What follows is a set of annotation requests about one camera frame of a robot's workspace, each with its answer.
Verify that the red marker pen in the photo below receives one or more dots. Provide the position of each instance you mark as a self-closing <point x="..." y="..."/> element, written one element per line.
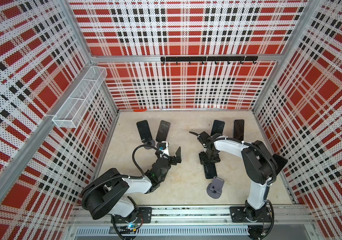
<point x="139" y="110"/>

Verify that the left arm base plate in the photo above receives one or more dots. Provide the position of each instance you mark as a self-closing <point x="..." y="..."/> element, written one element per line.
<point x="138" y="216"/>

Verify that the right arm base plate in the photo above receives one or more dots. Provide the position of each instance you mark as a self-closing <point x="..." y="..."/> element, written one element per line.
<point x="249" y="215"/>

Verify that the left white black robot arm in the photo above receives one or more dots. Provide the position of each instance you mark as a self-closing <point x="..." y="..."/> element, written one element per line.
<point x="109" y="193"/>

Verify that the far left grey stand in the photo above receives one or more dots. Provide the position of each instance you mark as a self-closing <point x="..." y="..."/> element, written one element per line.
<point x="149" y="144"/>

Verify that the white wire mesh basket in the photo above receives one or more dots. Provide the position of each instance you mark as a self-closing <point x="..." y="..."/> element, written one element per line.
<point x="71" y="113"/>

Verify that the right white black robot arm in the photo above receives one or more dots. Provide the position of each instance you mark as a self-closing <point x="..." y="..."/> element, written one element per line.
<point x="259" y="164"/>

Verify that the black hook rail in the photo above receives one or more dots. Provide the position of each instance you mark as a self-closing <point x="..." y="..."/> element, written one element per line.
<point x="240" y="59"/>

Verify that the grey phone stand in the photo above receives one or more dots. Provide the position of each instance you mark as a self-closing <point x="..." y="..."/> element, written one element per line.
<point x="215" y="188"/>

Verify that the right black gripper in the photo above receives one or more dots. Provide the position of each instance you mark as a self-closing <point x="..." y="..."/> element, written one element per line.
<point x="202" y="158"/>

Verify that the black phone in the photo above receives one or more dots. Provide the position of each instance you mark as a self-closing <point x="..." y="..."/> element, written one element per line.
<point x="218" y="127"/>
<point x="210" y="170"/>
<point x="163" y="131"/>
<point x="144" y="131"/>
<point x="239" y="130"/>

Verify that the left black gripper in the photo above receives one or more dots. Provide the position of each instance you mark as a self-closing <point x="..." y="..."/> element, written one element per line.
<point x="174" y="161"/>

